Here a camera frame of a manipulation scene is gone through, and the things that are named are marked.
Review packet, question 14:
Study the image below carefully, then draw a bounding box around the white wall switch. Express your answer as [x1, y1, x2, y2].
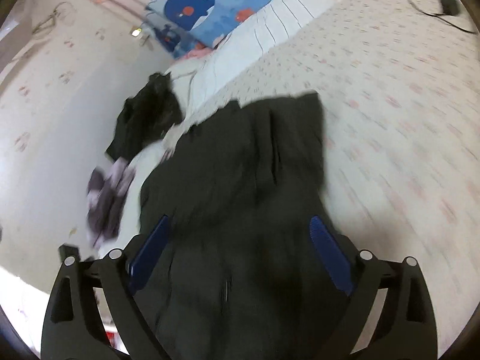
[129, 27, 150, 47]

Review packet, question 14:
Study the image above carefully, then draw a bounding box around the purple patterned pillow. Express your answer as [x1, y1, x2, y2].
[86, 158, 135, 250]

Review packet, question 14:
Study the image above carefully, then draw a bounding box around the black puffer jacket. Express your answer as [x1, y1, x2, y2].
[135, 93, 347, 359]

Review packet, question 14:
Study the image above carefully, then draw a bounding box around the floral bed sheet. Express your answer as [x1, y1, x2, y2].
[311, 0, 479, 352]

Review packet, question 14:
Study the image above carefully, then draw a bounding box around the whale print blue curtain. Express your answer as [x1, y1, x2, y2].
[142, 0, 271, 59]

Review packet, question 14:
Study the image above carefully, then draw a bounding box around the black garment pile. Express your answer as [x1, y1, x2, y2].
[106, 72, 184, 162]

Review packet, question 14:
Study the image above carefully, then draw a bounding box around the black cable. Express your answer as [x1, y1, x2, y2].
[404, 0, 479, 35]

